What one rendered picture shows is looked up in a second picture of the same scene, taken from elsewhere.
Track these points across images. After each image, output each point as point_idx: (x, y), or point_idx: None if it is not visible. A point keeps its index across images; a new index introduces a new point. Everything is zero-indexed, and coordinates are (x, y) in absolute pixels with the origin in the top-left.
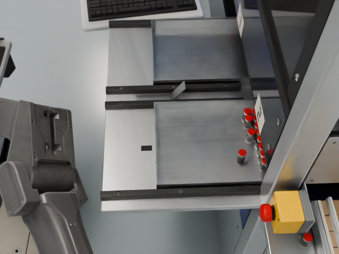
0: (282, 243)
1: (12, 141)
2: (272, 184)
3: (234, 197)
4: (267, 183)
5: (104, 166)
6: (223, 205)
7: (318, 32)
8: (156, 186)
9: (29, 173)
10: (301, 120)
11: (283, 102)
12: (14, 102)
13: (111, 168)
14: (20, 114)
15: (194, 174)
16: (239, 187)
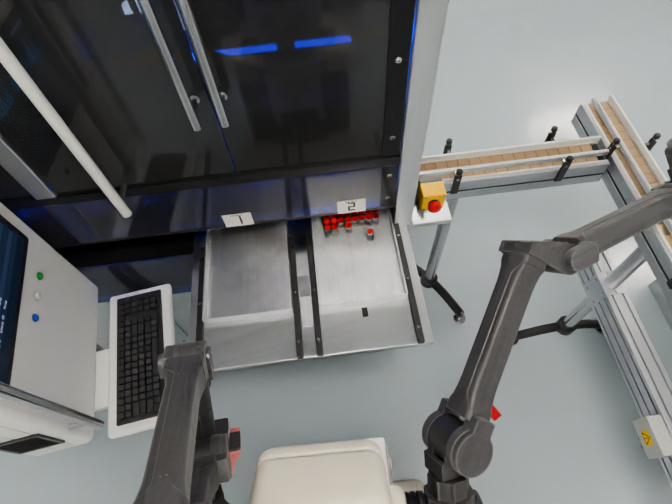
0: (434, 213)
1: (551, 262)
2: (413, 200)
3: (403, 242)
4: (404, 209)
5: (388, 346)
6: (411, 249)
7: (401, 97)
8: (403, 300)
9: (571, 247)
10: (423, 141)
11: (385, 163)
12: (516, 270)
13: (390, 339)
14: (538, 252)
15: (387, 270)
16: (397, 236)
